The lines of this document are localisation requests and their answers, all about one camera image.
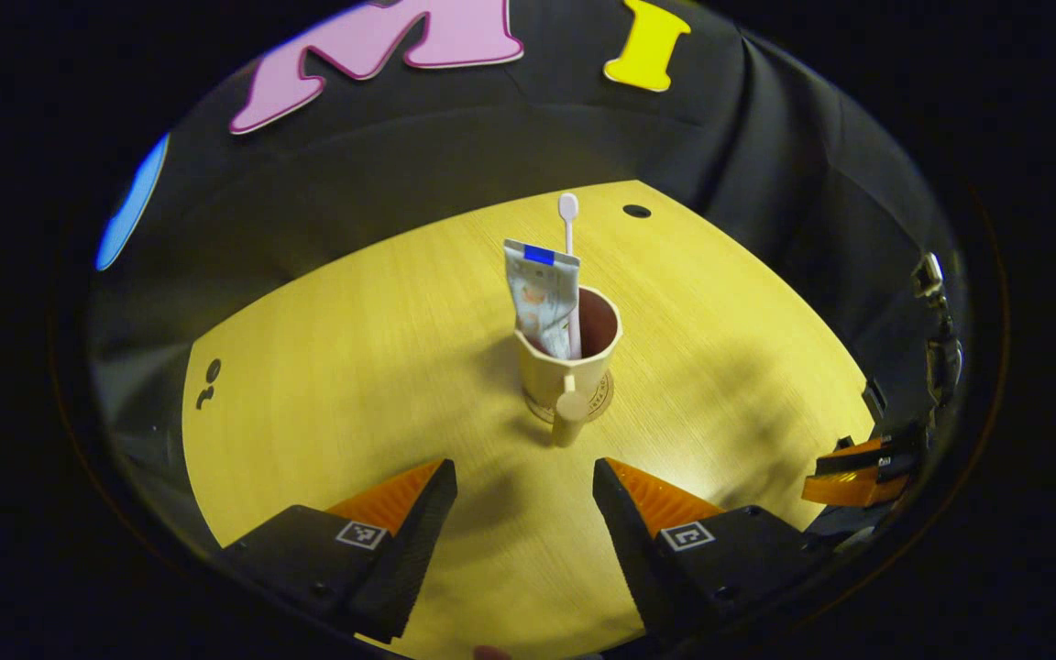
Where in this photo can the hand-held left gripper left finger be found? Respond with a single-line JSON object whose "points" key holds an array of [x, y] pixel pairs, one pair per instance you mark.
{"points": [[413, 559]]}

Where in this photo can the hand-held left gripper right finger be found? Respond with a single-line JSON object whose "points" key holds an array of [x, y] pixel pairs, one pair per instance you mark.
{"points": [[633, 559]]}

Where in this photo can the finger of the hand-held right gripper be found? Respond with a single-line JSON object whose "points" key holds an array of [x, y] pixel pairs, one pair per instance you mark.
{"points": [[867, 461], [858, 490]]}

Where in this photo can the round cork coaster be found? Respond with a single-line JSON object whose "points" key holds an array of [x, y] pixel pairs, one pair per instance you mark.
{"points": [[599, 403]]}

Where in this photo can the white toothpaste tube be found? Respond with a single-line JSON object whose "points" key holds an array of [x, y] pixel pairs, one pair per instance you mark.
{"points": [[542, 293]]}

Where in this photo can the pale pink toothbrush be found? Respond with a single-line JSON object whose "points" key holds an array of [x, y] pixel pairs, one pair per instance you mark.
{"points": [[568, 220]]}

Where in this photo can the wooden desktop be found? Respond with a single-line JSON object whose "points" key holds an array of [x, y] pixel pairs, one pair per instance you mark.
{"points": [[354, 367]]}

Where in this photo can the black backdrop cloth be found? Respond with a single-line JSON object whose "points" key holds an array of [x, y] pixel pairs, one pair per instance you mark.
{"points": [[510, 137]]}

